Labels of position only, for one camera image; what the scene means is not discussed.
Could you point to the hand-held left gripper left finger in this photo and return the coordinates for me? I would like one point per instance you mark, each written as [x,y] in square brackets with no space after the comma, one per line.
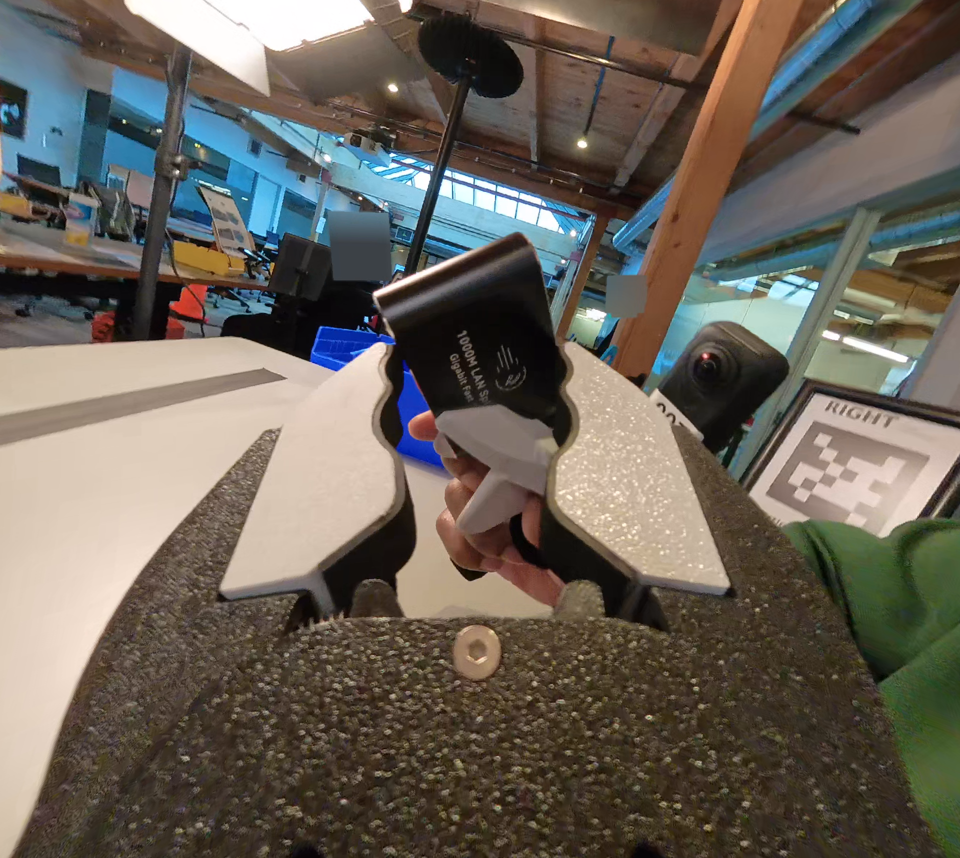
[315,483]

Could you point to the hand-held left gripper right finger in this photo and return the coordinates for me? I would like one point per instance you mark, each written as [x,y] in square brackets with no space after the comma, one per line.
[637,483]

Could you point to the black network switch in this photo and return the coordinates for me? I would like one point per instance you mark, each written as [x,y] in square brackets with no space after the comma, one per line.
[465,318]

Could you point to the person's right forearm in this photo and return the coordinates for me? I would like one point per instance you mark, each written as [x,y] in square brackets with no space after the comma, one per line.
[900,610]

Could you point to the person's right hand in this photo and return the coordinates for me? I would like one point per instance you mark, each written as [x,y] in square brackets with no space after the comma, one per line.
[487,554]

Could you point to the blue plastic bin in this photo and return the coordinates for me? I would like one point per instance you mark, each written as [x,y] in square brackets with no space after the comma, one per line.
[337,348]

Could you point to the orange traffic cone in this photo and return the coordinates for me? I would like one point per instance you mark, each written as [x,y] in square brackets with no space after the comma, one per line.
[191,307]

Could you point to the black monitor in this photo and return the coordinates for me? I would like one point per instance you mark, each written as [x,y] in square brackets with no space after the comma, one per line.
[300,266]

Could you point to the yellow plastic bin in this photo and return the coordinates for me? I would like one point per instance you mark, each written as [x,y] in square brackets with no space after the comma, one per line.
[210,262]

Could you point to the small poster board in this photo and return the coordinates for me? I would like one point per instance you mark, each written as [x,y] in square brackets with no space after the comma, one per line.
[225,217]

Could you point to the dark light stand pole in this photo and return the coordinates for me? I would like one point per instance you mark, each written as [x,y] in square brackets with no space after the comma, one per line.
[161,213]

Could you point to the long wooden table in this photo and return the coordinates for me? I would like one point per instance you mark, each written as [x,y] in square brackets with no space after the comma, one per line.
[75,258]

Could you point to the ceiling projector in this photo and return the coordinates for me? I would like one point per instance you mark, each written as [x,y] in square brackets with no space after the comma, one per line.
[369,138]

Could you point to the black round lamp on pole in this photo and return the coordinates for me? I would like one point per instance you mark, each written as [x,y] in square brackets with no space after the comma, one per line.
[469,56]

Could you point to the wooden support post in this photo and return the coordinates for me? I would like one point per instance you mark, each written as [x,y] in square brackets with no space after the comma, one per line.
[720,146]

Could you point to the metal ceiling duct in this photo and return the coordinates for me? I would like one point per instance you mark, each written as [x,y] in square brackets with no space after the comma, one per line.
[847,26]

